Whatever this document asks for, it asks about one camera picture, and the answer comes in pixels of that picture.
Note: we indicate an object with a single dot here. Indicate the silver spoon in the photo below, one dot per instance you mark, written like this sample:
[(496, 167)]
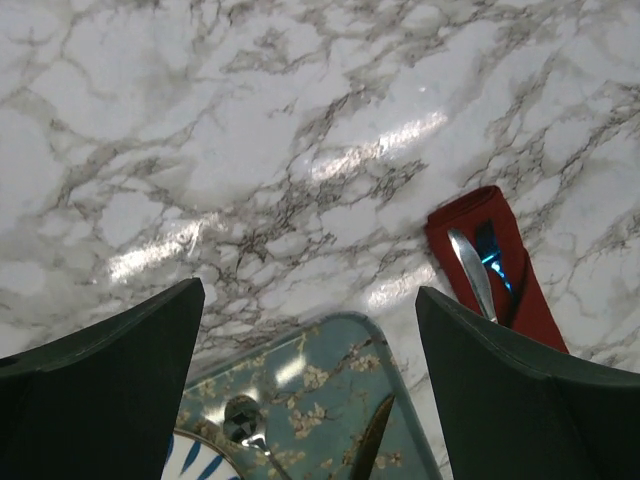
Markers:
[(245, 425)]

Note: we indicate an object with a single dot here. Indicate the teal floral serving tray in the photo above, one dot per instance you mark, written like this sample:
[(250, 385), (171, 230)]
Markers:
[(318, 388)]

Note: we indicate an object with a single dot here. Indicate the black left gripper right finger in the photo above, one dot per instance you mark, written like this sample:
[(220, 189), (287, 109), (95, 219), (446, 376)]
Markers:
[(513, 408)]

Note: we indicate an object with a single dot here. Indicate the silver table knife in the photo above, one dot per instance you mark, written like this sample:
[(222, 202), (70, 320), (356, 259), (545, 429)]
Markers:
[(475, 273)]

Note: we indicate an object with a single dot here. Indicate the blue striped white plate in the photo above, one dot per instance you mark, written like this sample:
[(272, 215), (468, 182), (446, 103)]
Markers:
[(190, 458)]

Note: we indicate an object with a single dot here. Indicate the blue handled fork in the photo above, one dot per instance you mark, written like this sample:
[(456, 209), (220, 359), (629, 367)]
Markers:
[(490, 253)]

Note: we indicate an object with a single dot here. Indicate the rose gold knife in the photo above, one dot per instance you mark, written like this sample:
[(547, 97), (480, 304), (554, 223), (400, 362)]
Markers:
[(371, 441)]

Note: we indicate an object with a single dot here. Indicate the dark red cloth napkin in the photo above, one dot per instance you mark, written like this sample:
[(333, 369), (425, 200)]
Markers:
[(480, 215)]

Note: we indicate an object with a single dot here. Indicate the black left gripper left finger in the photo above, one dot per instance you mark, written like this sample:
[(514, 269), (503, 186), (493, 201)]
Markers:
[(101, 403)]

